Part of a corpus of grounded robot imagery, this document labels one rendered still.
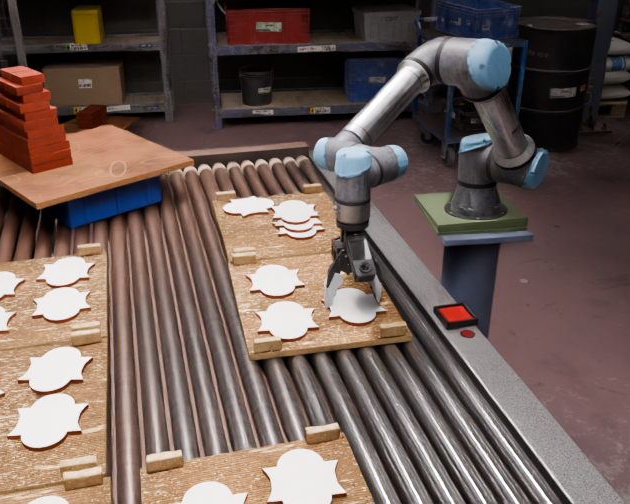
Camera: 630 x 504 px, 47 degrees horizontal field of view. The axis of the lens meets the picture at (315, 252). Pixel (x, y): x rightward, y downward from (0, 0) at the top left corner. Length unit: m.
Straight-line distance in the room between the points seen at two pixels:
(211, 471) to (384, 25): 5.22
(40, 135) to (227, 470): 1.30
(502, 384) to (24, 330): 1.00
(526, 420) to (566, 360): 1.87
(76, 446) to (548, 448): 0.81
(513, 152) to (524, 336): 1.47
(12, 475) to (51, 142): 1.19
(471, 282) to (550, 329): 1.21
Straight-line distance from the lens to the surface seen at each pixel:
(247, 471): 1.25
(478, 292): 2.33
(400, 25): 6.22
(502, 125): 1.97
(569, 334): 3.46
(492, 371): 1.53
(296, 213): 2.05
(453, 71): 1.84
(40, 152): 2.27
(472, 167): 2.19
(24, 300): 1.81
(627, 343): 3.49
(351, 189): 1.52
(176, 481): 1.25
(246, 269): 1.82
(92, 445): 1.35
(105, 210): 2.20
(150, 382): 1.49
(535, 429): 1.41
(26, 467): 1.34
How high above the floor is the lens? 1.79
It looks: 27 degrees down
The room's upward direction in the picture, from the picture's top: straight up
